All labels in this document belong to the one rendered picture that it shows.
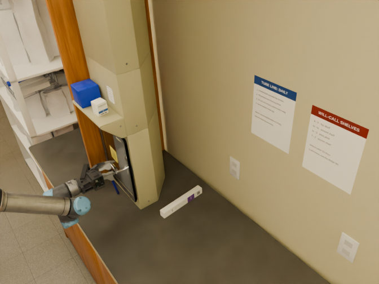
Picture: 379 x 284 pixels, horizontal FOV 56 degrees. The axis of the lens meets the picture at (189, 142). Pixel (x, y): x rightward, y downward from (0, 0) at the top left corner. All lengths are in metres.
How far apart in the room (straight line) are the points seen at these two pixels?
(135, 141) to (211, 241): 0.60
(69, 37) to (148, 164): 0.70
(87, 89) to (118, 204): 0.66
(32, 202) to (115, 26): 0.75
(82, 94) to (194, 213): 0.81
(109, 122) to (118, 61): 0.27
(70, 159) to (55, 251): 1.01
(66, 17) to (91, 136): 0.63
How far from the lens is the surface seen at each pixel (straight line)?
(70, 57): 1.81
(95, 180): 1.73
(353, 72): 1.19
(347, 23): 1.17
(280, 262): 1.71
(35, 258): 3.19
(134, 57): 1.51
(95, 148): 2.05
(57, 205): 1.56
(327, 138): 1.33
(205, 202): 1.94
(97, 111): 1.62
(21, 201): 1.52
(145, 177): 1.82
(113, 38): 1.45
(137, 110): 1.61
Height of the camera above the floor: 2.30
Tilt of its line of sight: 35 degrees down
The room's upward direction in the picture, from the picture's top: 4 degrees counter-clockwise
